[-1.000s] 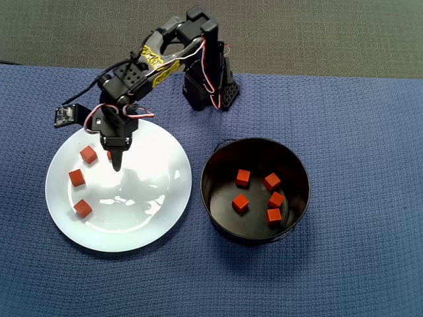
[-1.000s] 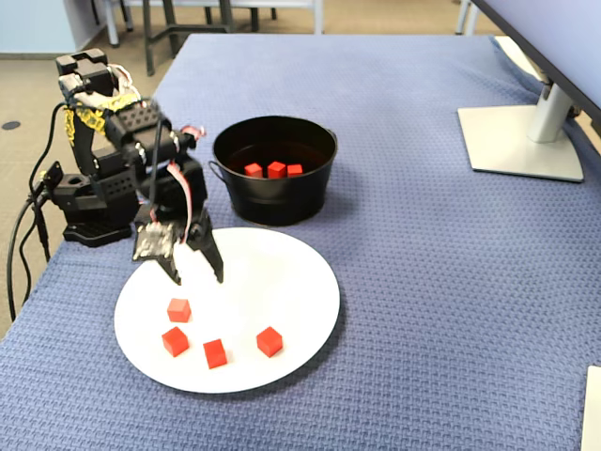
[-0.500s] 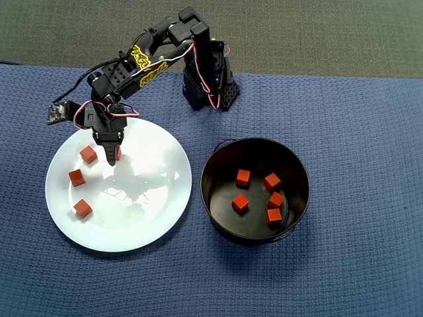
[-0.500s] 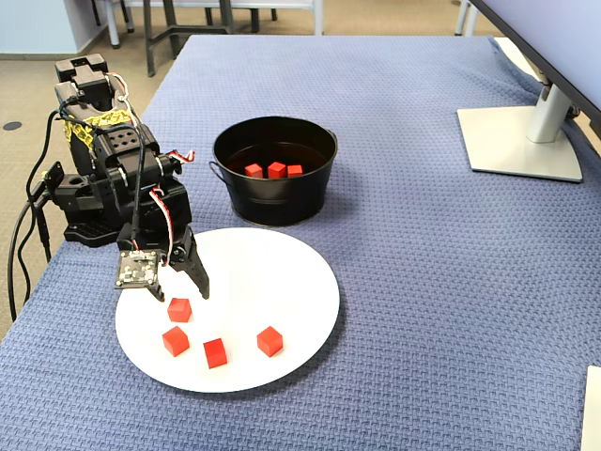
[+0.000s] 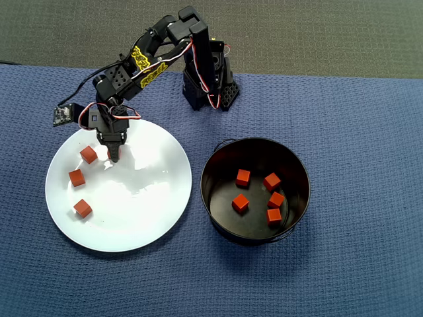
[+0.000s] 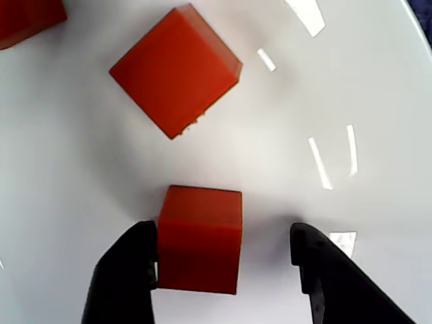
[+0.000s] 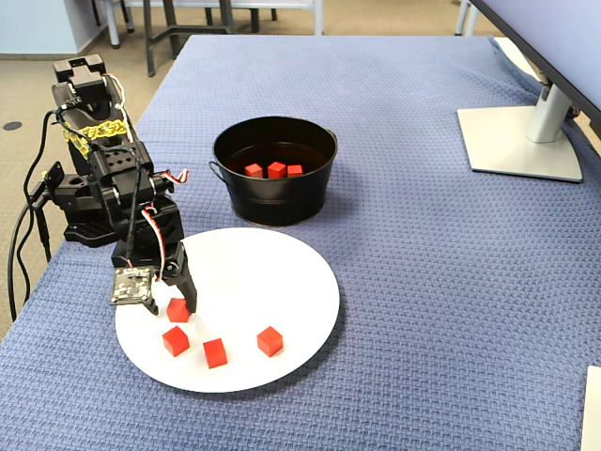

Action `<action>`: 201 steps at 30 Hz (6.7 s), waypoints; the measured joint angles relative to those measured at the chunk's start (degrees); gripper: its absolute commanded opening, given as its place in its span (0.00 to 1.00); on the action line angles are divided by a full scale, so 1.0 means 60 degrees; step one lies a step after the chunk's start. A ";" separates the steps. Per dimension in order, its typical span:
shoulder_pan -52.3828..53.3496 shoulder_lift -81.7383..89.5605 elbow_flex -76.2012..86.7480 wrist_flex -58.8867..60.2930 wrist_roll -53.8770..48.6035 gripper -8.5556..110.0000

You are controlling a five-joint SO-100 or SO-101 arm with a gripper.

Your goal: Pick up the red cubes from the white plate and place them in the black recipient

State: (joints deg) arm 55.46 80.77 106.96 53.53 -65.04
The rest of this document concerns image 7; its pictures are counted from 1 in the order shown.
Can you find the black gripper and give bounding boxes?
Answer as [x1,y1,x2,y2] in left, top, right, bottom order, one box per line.
[111,196,199,316]

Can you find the white round plate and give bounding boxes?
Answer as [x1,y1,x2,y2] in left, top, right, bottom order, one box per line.
[115,226,341,394]

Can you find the black metal bucket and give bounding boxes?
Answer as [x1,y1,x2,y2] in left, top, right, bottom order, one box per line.
[208,116,339,227]

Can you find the blue woven tablecloth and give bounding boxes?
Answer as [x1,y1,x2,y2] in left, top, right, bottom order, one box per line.
[0,35,601,451]

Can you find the black chair legs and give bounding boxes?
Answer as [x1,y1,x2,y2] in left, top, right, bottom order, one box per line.
[91,0,137,34]
[204,7,279,35]

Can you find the monitor with silver stand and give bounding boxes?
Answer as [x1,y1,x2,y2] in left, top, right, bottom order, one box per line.
[456,0,601,183]

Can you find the grey chair legs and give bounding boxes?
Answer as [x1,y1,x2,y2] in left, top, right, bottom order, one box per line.
[453,0,479,38]

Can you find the white flat object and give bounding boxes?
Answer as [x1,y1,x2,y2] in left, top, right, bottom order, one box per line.
[580,365,601,451]

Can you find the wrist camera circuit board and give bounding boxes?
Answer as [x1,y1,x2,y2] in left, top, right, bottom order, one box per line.
[109,265,156,306]

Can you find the red white servo wire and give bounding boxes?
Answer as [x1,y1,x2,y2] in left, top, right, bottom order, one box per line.
[140,204,166,283]

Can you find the thin black cable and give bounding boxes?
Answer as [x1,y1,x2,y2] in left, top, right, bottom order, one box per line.
[16,206,53,306]

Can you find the thick black cable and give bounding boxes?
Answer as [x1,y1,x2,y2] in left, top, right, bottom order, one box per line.
[7,206,37,323]

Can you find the black camera cable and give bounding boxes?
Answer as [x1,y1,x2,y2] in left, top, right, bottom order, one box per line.
[25,107,142,269]

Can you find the white metal table frame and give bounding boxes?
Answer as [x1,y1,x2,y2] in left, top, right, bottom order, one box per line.
[103,0,325,50]

